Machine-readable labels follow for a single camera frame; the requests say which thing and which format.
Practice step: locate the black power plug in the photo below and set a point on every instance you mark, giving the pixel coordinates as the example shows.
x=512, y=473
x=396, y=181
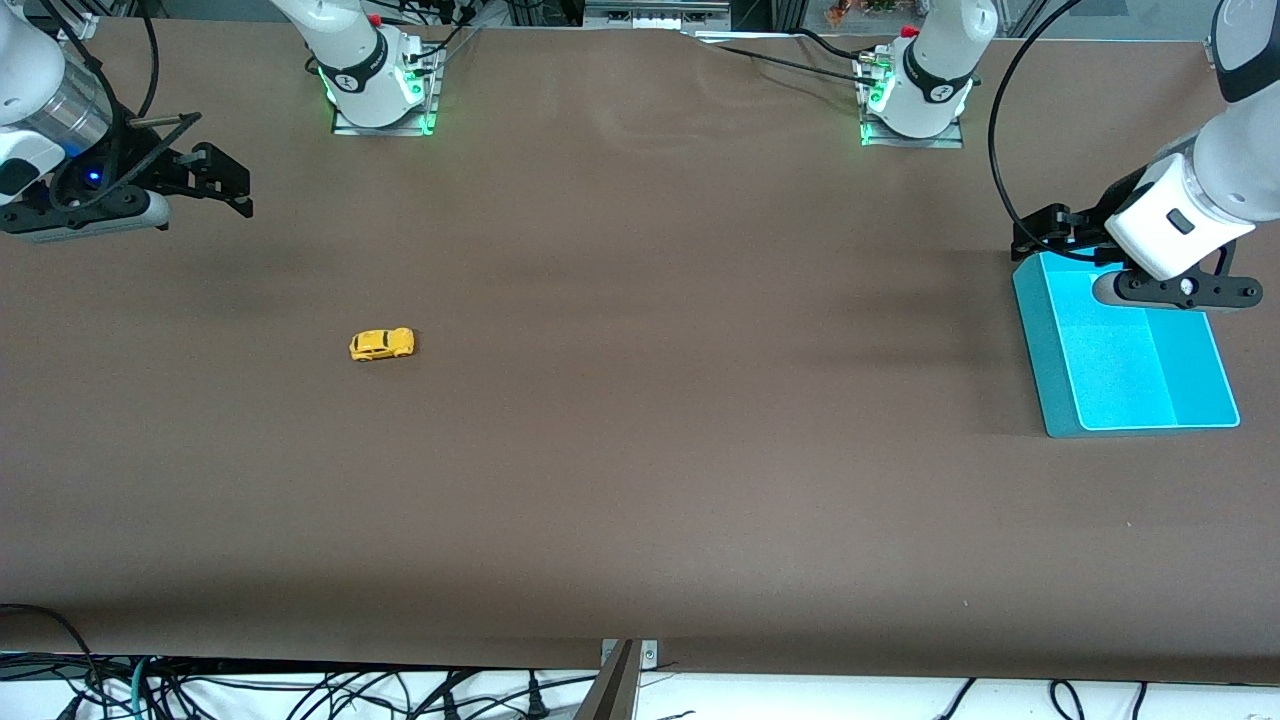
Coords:
x=535, y=700
x=452, y=705

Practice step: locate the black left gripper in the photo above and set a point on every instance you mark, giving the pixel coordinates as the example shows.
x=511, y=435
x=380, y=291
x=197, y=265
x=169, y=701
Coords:
x=1092, y=221

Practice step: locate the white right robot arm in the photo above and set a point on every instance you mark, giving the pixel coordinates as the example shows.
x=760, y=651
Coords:
x=360, y=70

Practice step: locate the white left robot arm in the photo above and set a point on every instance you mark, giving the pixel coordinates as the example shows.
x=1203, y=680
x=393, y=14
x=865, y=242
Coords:
x=1240, y=160

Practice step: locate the teal plastic storage bin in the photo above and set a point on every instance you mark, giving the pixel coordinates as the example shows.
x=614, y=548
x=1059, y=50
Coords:
x=1130, y=370

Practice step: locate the grey metal frame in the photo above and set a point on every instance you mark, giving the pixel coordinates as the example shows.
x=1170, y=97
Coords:
x=655, y=12

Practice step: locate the colourful background items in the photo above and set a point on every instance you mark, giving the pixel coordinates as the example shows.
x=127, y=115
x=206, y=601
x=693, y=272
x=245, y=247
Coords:
x=870, y=8

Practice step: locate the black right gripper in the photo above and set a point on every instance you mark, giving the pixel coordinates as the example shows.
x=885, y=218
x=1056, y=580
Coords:
x=168, y=166

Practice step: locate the yellow toy beetle car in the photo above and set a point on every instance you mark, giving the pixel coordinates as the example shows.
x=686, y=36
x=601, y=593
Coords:
x=380, y=345

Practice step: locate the dark metal beam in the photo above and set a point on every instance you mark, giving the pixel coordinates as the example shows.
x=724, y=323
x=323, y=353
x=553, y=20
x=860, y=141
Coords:
x=610, y=695

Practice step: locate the small metal table bracket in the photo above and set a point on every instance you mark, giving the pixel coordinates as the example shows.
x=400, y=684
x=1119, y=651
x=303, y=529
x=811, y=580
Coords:
x=650, y=655

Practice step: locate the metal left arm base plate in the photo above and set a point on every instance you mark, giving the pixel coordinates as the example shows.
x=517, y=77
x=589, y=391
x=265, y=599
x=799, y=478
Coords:
x=915, y=143

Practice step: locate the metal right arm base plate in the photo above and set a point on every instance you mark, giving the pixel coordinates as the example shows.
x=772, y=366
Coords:
x=385, y=131

